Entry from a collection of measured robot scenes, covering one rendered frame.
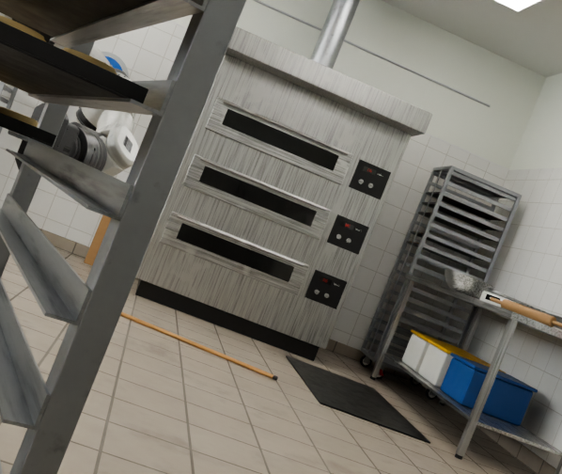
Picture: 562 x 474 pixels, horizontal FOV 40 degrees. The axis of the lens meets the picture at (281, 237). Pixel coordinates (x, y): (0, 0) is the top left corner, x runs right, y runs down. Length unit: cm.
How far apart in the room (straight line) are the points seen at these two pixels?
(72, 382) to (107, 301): 7
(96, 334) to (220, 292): 504
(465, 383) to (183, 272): 211
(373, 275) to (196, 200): 201
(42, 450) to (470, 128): 666
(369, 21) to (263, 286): 261
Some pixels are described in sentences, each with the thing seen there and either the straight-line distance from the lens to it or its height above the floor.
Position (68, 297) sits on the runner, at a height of 69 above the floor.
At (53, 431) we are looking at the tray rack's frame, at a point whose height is 59.
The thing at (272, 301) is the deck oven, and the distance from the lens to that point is 573.
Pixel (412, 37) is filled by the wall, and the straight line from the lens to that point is 709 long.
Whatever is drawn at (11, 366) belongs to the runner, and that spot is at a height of 59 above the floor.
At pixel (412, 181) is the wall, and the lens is 697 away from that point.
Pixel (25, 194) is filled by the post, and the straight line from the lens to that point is 123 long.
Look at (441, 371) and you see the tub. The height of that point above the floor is 34.
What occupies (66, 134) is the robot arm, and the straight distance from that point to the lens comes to 133.
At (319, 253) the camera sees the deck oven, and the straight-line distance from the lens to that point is 575.
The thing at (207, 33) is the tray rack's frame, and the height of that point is 93.
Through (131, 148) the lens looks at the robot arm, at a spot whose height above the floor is 85.
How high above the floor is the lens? 81
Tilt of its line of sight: level
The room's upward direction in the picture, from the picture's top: 22 degrees clockwise
